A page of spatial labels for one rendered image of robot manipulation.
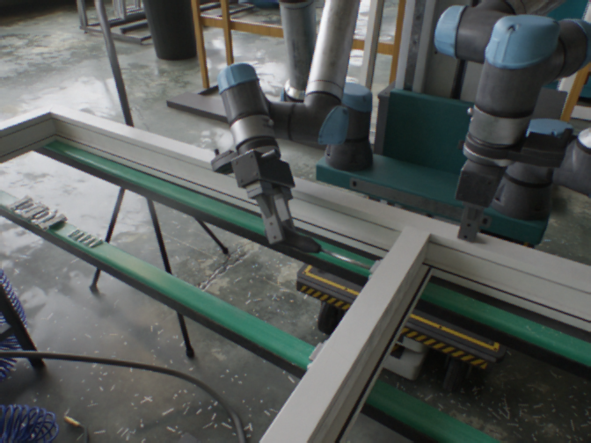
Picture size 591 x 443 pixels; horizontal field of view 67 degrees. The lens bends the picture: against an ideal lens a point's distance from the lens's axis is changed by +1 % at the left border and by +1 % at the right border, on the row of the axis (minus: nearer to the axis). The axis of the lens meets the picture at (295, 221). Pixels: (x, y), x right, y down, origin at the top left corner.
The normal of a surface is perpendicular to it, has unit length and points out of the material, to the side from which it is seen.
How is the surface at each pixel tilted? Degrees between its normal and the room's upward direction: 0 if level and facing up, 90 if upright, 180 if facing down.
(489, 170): 0
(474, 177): 90
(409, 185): 0
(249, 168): 55
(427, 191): 0
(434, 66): 90
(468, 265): 90
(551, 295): 90
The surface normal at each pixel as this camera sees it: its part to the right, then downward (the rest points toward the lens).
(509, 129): -0.08, 0.58
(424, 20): -0.51, 0.51
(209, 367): 0.00, -0.81
